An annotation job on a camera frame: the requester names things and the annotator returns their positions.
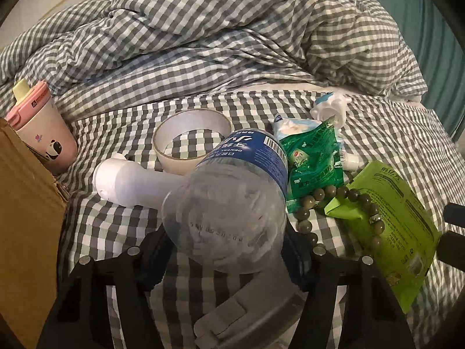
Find pink lidded cup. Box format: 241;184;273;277
4;78;78;175

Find dark green sachet packet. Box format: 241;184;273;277
281;118;346;213

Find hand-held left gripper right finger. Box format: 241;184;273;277
283;231;416;349

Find grey checkered duvet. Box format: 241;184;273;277
0;0;429;117

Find light green snack packet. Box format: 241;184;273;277
324;161;440;315

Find clear tape roll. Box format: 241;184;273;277
152;110;233;173

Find grey checkered bed sheet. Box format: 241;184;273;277
54;91;465;349

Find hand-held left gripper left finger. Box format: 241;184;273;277
38;231;175;349

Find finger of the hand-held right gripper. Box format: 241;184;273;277
437;230;465;264
444;203;465;227

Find white seal toy blue star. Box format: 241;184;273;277
310;92;354;126

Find teal curtain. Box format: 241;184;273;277
358;0;465;135

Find green bead bracelet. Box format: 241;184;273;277
294;185;384;259

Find white plastic bottle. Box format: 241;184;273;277
92;154;189;209

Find cardboard box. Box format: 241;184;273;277
0;116;69;349

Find blue floral tissue pack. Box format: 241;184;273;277
272;114;320;142

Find clear plastic bottle blue label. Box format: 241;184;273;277
161;128;289;273

